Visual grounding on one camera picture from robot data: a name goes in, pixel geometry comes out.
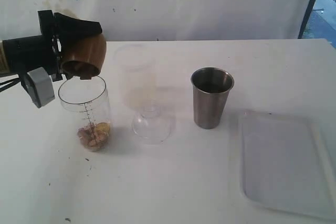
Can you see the stainless steel cup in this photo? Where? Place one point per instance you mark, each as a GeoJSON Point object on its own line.
{"type": "Point", "coordinates": [211, 87]}

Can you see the brown wooden cup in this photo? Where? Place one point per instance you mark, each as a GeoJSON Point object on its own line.
{"type": "Point", "coordinates": [85, 57]}

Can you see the frosted plastic cup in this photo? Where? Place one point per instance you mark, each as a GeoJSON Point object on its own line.
{"type": "Point", "coordinates": [136, 70]}

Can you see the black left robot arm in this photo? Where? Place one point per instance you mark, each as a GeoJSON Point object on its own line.
{"type": "Point", "coordinates": [66, 45]}

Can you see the clear dome shaker lid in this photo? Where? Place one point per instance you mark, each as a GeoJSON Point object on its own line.
{"type": "Point", "coordinates": [151, 125]}

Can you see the dark window frame post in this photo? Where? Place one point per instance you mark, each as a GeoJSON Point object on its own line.
{"type": "Point", "coordinates": [306, 18]}

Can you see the gold coin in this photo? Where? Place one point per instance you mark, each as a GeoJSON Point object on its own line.
{"type": "Point", "coordinates": [103, 126]}

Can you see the clear plastic tray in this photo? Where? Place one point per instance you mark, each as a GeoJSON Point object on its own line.
{"type": "Point", "coordinates": [285, 166]}

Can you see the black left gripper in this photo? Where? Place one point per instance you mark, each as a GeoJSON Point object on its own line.
{"type": "Point", "coordinates": [55, 26]}

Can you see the clear measuring shaker cup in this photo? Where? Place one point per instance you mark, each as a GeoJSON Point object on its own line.
{"type": "Point", "coordinates": [86, 102]}

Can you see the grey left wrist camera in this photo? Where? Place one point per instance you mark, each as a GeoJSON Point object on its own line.
{"type": "Point", "coordinates": [38, 84]}

